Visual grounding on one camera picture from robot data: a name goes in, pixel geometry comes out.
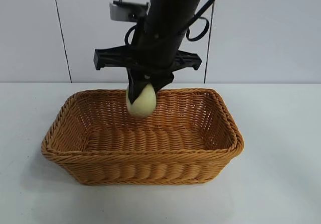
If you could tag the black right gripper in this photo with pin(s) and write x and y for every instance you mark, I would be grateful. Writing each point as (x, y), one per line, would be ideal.
(160, 48)

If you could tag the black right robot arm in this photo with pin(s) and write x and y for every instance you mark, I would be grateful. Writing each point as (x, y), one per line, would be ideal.
(175, 0)

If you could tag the pale yellow egg yolk pastry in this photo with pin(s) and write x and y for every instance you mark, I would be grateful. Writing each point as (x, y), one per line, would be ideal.
(143, 108)

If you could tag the brown woven wicker basket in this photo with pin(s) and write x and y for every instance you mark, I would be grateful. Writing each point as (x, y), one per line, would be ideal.
(150, 163)

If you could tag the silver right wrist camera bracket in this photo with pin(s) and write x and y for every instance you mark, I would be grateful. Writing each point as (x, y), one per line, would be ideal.
(120, 11)

